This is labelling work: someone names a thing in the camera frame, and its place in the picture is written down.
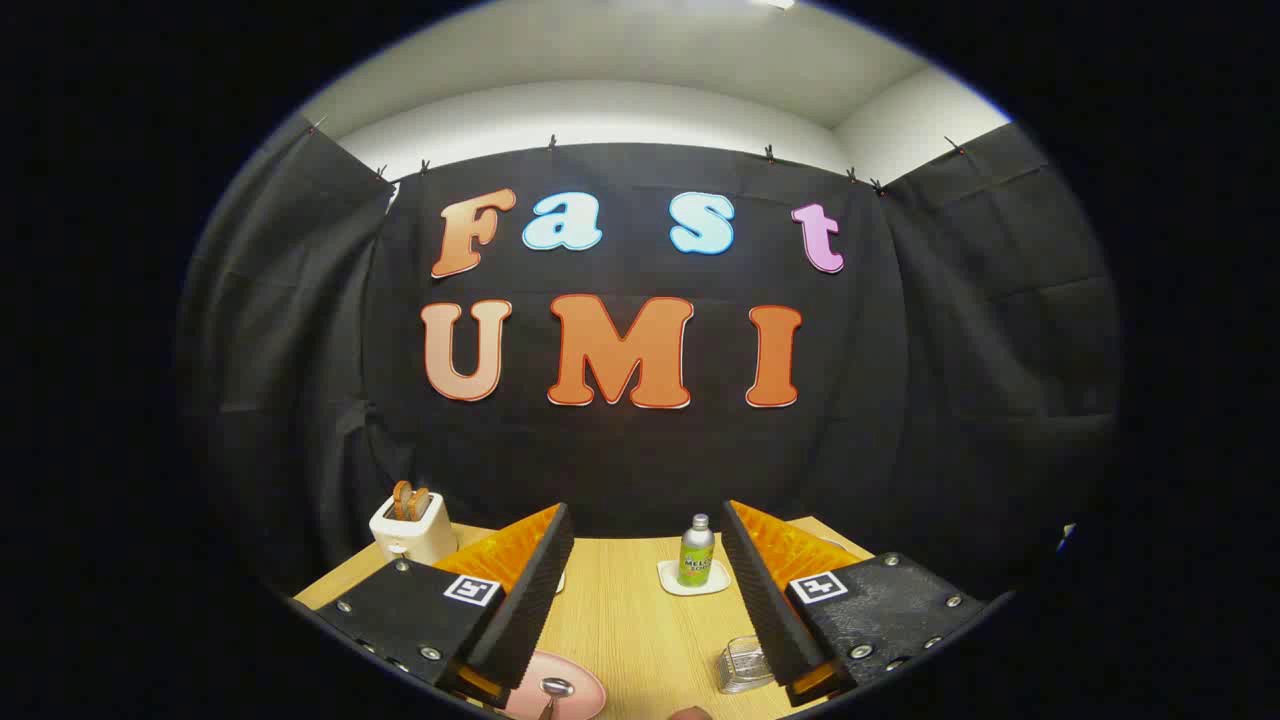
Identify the white toaster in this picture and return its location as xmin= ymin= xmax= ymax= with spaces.
xmin=369 ymin=490 xmax=459 ymax=566

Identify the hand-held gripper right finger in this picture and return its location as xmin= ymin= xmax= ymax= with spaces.
xmin=720 ymin=500 xmax=991 ymax=707

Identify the white square coaster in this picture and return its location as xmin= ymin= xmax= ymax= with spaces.
xmin=657 ymin=558 xmax=731 ymax=597

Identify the metal wire basket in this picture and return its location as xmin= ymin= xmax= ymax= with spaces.
xmin=716 ymin=636 xmax=776 ymax=695

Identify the pink round plate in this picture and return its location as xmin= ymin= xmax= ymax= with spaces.
xmin=500 ymin=650 xmax=608 ymax=720

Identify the green soda bottle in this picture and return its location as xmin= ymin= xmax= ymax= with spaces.
xmin=678 ymin=514 xmax=716 ymax=588

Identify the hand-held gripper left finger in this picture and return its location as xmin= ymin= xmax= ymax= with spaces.
xmin=313 ymin=503 xmax=576 ymax=711

